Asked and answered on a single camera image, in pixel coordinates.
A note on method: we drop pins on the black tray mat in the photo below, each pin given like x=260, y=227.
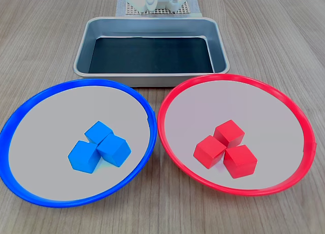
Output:
x=152, y=56

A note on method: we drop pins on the pale perforated base plate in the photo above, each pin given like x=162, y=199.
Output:
x=183, y=10

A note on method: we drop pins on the red cube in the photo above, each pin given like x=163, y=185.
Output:
x=229, y=133
x=240, y=161
x=208, y=152

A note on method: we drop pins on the steel tray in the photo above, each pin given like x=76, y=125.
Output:
x=152, y=28

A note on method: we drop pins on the blue-rimmed white plate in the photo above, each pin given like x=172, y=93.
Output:
x=50, y=142

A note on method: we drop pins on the red-rimmed white plate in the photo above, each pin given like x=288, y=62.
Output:
x=241, y=104

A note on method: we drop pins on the blue cube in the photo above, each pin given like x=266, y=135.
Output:
x=82, y=158
x=97, y=131
x=115, y=150

